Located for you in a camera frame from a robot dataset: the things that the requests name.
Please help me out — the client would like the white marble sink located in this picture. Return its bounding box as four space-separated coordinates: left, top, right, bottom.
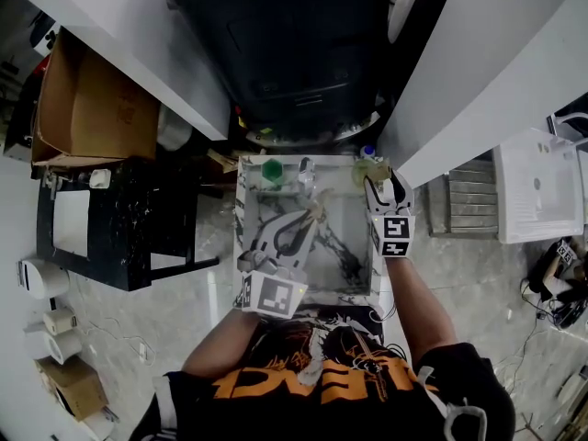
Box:
233 153 385 310

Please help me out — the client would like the white plastic case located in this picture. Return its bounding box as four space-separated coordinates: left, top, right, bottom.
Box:
492 128 587 246

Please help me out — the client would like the large black bin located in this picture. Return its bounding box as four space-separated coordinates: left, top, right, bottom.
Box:
158 0 401 149

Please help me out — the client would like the person's right forearm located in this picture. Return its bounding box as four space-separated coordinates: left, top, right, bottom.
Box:
383 254 460 365

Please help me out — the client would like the white soap dish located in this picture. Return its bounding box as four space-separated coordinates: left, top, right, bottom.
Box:
88 168 112 190

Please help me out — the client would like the grey slatted pallet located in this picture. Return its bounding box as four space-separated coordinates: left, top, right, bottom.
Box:
425 156 501 240

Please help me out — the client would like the large cardboard box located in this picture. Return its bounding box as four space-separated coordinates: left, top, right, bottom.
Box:
31 29 160 169

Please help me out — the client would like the yellow-green round dish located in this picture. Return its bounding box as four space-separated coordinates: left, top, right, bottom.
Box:
351 158 376 187

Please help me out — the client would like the green cup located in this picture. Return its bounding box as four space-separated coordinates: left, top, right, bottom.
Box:
260 157 285 187

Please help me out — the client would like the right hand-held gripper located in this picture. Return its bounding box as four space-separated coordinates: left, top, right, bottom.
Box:
362 167 418 260

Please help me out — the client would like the silver metal pot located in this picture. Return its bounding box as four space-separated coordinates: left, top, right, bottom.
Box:
156 106 194 152

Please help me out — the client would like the black marble cabinet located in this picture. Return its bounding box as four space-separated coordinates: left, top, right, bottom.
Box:
36 158 220 293

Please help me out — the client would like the person's black printed shirt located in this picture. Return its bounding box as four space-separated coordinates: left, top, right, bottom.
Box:
130 305 515 441

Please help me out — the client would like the chrome sink faucet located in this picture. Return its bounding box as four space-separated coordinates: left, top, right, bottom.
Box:
297 156 317 197

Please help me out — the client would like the white paper roll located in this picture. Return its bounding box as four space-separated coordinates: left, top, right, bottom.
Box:
25 331 84 366

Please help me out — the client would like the white rectangular basin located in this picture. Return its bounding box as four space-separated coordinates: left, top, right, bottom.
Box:
52 189 92 259

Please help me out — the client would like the black floor cable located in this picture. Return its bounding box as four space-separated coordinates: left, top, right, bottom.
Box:
495 277 566 385

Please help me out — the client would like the white plastic strap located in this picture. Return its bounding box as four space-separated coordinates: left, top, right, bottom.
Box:
415 365 488 441

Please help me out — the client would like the small chrome faucet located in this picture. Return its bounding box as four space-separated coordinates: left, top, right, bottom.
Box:
40 172 63 201

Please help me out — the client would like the small cardboard box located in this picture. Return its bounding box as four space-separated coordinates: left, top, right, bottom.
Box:
35 356 109 422

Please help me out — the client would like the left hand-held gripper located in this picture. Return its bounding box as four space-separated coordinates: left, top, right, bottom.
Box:
235 206 323 321

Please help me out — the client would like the small beige box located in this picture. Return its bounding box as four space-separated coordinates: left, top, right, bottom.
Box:
41 308 77 336

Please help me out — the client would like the white wall dispenser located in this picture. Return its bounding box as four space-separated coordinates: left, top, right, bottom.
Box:
17 257 71 300

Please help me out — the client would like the tan cardboard scrap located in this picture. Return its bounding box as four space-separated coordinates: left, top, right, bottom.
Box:
205 147 240 174

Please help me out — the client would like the person's left forearm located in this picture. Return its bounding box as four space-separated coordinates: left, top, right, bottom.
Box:
182 308 261 379

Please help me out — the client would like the thin white cable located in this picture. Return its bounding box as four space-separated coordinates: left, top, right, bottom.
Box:
367 305 410 362

